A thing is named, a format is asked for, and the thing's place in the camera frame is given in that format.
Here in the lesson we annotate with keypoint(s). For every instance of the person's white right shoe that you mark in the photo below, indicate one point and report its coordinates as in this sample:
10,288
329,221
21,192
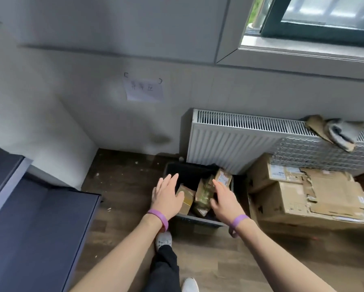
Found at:
190,285

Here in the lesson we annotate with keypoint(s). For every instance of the person's black trouser leg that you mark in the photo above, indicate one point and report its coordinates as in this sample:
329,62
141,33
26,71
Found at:
165,270

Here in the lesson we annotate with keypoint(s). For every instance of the black plastic bin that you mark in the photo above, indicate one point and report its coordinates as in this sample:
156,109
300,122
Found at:
188,174

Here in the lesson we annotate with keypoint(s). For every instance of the person's white left shoe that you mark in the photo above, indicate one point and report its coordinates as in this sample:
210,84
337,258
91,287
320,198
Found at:
163,240

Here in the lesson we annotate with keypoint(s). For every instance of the person's left hand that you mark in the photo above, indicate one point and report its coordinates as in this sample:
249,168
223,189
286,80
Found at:
166,200

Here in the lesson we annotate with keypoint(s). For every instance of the person's left thumb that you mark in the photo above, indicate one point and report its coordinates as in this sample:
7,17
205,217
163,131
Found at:
180,196

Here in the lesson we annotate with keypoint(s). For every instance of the cardboard box with white label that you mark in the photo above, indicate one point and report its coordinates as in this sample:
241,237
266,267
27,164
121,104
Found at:
265,173

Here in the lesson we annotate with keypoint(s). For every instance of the grey and tan cloth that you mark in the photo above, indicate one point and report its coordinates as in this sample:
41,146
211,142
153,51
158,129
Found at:
337,130

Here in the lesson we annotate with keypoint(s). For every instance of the person's right thumb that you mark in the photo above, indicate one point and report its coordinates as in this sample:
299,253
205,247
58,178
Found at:
214,204

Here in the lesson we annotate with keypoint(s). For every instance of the large cardboard box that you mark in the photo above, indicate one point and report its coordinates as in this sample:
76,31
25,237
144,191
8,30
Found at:
282,205

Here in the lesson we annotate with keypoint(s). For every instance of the brown taped parcel box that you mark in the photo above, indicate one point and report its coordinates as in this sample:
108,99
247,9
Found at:
186,199

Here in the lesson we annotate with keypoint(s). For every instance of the grey window sill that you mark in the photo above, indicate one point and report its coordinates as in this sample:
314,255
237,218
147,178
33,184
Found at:
300,50

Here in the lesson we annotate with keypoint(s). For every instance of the white paper note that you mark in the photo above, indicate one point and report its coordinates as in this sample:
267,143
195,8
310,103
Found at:
143,89

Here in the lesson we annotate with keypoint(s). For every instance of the person's left forearm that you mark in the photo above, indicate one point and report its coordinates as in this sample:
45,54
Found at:
121,258

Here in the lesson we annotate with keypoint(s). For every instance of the white wall radiator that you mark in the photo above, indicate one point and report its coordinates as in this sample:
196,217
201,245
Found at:
230,139

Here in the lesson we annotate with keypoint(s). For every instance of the purple left wristband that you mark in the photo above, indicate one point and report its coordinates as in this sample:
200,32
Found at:
160,216

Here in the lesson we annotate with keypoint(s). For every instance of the purple wristband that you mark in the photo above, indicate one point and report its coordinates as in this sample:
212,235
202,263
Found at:
237,222
160,216

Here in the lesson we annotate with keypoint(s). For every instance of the dark green window frame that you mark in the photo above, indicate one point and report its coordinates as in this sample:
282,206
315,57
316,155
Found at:
306,31

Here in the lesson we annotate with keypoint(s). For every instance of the dark grey shelf unit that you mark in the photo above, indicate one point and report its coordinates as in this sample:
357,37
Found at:
32,215

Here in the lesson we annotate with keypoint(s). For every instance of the person's white shoe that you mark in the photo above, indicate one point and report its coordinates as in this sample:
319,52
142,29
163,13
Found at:
163,240
190,285

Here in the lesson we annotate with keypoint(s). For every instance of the person's right forearm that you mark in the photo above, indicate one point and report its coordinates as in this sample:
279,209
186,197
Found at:
276,258

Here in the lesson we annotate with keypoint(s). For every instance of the purple right wristband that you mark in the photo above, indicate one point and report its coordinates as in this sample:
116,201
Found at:
237,222

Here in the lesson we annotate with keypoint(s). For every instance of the brown parcel with green print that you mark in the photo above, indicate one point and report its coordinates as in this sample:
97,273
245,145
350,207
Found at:
203,196

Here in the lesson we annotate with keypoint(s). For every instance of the person's right hand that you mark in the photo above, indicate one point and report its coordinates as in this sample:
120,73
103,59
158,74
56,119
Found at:
229,206

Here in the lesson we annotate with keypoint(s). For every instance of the torn cardboard piece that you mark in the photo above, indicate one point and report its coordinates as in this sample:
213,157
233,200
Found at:
331,188

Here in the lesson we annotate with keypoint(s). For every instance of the small parcel with white label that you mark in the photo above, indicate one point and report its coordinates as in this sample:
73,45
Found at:
224,178

